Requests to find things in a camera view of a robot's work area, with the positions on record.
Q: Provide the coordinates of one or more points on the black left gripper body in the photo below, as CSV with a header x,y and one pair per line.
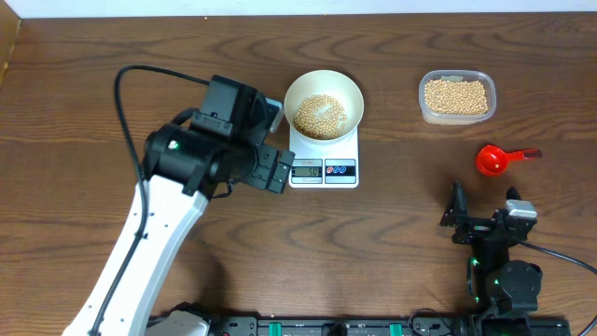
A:
x,y
261,177

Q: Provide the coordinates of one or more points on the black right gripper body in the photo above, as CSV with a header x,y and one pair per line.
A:
x,y
473,231

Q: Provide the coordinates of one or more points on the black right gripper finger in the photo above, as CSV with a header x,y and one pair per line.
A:
x,y
456,211
512,194

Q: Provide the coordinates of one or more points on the red plastic measuring scoop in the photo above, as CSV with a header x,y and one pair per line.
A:
x,y
493,160

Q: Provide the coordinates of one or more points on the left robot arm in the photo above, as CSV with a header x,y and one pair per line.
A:
x,y
221,142

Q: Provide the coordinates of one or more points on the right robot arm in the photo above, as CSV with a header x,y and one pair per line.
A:
x,y
505,289

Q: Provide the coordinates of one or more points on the white digital kitchen scale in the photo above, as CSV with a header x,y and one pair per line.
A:
x,y
319,164

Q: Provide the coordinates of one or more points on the pile of beans in bowl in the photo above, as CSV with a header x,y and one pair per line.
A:
x,y
320,117

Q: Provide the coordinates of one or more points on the white ceramic bowl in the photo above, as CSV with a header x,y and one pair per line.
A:
x,y
331,83

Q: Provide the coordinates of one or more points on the clear plastic container of beans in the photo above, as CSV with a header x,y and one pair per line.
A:
x,y
457,97

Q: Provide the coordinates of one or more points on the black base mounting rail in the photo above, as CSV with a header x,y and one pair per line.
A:
x,y
354,326

